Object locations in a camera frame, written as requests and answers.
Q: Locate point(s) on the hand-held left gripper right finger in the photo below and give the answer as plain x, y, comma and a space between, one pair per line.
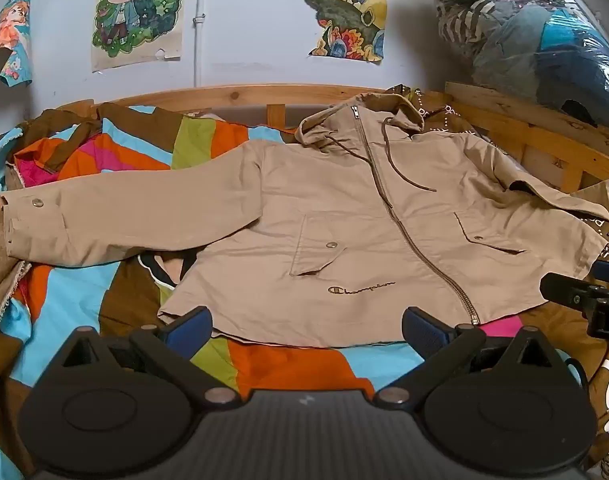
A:
420, 331

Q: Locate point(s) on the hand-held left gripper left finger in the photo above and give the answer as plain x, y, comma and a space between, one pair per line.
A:
190, 329

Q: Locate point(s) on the tan hooded zip jacket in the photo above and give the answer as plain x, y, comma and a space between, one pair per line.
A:
304, 200

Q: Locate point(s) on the clear plastic bag of clothes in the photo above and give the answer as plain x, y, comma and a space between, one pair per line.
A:
534, 35

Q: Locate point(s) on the colourful patchwork blanket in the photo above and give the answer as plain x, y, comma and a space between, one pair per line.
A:
284, 366

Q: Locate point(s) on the brown letter-patterned duvet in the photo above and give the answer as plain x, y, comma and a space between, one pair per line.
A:
449, 115

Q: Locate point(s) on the wooden bed frame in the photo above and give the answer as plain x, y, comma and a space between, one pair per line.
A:
224, 95

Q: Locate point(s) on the cartoon child wall poster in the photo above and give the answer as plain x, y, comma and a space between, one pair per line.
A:
129, 10

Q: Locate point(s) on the landscape drawing wall poster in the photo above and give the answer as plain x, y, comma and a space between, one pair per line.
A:
344, 10

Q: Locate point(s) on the orange and blue wall poster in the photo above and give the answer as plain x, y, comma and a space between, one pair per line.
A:
12, 35

